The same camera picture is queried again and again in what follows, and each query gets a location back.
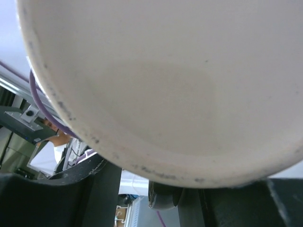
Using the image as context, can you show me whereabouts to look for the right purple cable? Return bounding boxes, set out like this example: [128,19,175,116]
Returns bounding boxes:
[0,60,95,161]

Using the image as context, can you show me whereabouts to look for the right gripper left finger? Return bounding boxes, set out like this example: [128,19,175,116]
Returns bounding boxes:
[0,155,122,227]

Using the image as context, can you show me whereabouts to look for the cream coral pattern mug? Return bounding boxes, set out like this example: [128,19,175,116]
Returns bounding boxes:
[17,0,303,188]

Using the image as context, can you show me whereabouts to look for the person in white shirt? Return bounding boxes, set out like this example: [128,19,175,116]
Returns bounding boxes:
[27,118,81,176]

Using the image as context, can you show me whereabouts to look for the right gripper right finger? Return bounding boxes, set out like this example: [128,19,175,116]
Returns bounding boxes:
[148,178,303,227]

